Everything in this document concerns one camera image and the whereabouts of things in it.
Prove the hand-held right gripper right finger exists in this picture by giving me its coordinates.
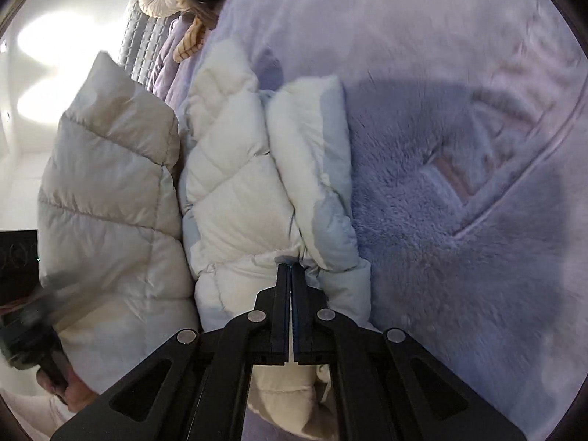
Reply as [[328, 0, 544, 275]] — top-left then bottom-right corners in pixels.
[[292, 264, 529, 441]]

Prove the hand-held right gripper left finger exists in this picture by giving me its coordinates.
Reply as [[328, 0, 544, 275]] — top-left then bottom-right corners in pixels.
[[50, 264, 291, 441]]

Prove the cream puffer jacket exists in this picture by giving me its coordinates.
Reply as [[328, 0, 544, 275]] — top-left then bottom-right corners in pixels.
[[37, 39, 384, 437]]

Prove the person's left hand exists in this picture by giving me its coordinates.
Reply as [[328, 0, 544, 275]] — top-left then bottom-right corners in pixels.
[[37, 367, 99, 412]]

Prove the dark cabinet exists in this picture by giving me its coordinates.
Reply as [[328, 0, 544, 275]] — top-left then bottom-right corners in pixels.
[[0, 230, 40, 304]]

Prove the lavender fleece blanket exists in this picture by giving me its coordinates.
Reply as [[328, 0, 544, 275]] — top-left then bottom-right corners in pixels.
[[151, 0, 588, 441]]

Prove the cream striped shirt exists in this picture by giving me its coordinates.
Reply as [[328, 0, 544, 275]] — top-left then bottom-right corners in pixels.
[[172, 14, 206, 64]]

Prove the grey quilted headboard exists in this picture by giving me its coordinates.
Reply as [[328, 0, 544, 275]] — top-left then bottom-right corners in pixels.
[[117, 0, 173, 93]]

